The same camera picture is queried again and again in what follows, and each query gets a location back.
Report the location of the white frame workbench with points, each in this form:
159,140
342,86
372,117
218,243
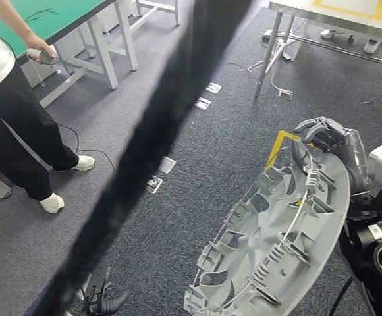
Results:
177,13

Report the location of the grey handheld controller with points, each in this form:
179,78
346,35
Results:
48,59

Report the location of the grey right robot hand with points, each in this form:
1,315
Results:
355,157

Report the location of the steel workbench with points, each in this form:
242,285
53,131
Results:
293,11

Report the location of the closed steel floor plate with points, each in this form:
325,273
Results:
167,165

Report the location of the yellow floor tape square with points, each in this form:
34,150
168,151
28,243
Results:
276,146

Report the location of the standing person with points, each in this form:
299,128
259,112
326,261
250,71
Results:
13,122

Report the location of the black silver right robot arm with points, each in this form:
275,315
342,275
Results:
368,253

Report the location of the small yellow tape rectangle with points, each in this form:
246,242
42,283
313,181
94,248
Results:
380,8

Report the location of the person's forearm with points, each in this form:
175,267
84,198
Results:
6,17

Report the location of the steel floor socket box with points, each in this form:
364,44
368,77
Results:
203,104
213,87

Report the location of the person's hand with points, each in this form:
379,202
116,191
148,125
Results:
36,43

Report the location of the grey plastic wheel hubcap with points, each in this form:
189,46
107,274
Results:
329,244

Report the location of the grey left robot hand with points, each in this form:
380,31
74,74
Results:
112,305

